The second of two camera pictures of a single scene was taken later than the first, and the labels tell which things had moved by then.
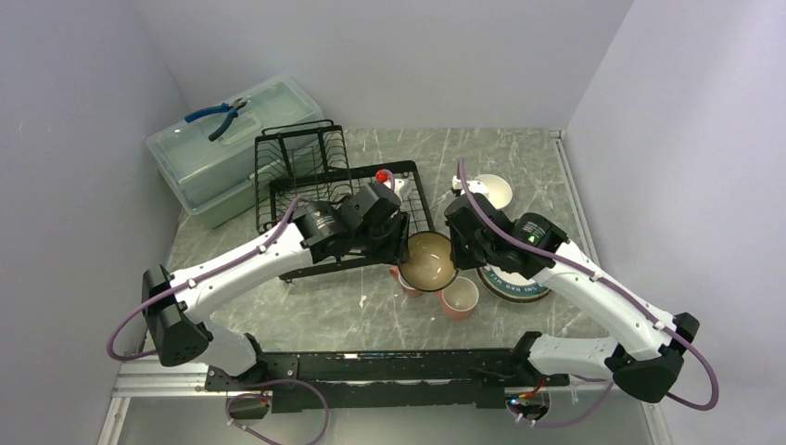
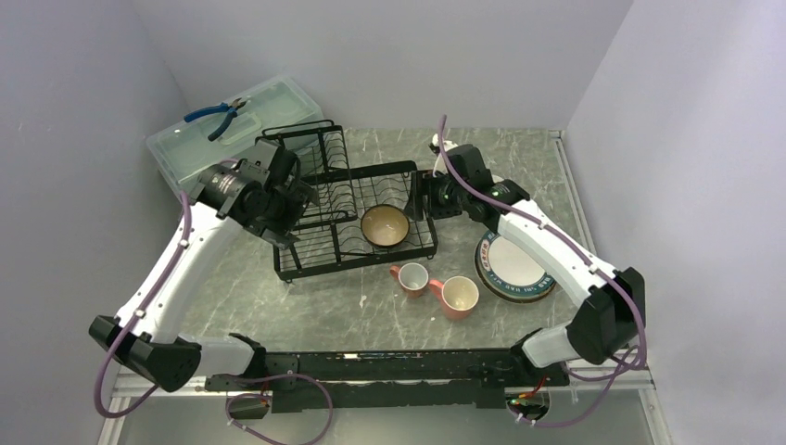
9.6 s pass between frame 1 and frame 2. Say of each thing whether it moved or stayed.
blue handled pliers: stayed
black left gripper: moved
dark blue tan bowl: moved
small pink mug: stayed
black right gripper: moved
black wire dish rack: stayed
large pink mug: stayed
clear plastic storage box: stayed
